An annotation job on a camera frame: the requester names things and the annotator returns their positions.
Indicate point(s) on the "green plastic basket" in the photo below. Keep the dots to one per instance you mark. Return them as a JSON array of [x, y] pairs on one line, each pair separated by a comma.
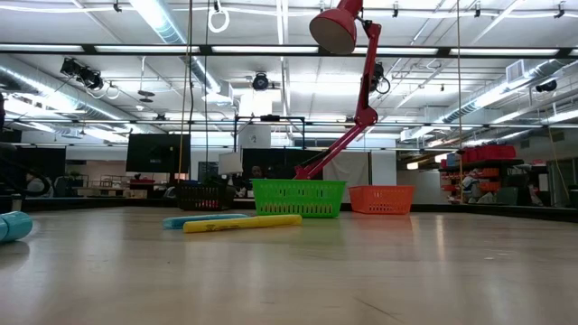
[[298, 182]]

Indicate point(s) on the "large black monitor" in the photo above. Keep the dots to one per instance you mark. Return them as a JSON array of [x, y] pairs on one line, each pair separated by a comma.
[[158, 153]]

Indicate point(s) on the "black overhead light bar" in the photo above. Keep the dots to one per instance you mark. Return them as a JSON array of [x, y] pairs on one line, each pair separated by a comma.
[[205, 49]]

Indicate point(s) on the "black ceiling camera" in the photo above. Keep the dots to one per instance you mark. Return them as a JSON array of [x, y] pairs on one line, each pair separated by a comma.
[[546, 86]]

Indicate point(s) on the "teal highlighter marker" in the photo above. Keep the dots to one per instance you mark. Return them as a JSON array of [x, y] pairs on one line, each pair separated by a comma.
[[180, 222]]

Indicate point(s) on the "black overhead camera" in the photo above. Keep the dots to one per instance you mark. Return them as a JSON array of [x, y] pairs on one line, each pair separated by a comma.
[[260, 82]]

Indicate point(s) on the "white hanging sheet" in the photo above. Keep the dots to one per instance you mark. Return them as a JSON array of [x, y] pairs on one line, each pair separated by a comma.
[[384, 167]]

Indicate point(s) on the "small black screen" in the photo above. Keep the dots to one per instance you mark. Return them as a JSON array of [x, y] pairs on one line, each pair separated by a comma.
[[207, 171]]

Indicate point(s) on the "black plastic basket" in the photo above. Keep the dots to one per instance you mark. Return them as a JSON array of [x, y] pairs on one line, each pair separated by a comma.
[[205, 196]]

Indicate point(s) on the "blue highlighter marker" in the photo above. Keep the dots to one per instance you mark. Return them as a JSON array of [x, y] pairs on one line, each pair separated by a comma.
[[15, 225]]

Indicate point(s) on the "red storage bin rack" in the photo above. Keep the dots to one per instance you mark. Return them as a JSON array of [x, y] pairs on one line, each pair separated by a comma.
[[490, 153]]

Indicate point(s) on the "person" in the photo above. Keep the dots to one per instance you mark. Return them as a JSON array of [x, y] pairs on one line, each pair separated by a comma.
[[257, 171], [35, 185]]

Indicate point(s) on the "orange plastic basket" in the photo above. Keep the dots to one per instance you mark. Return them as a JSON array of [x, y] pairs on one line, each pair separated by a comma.
[[381, 201]]

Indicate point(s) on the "black ceiling spotlight cluster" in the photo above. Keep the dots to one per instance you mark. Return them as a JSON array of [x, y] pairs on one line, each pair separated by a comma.
[[86, 77]]

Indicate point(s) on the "red desk lamp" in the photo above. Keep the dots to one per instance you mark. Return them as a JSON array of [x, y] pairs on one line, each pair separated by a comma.
[[336, 27]]

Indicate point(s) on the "yellow highlighter marker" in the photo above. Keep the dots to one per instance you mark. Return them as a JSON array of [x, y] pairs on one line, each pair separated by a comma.
[[239, 224]]

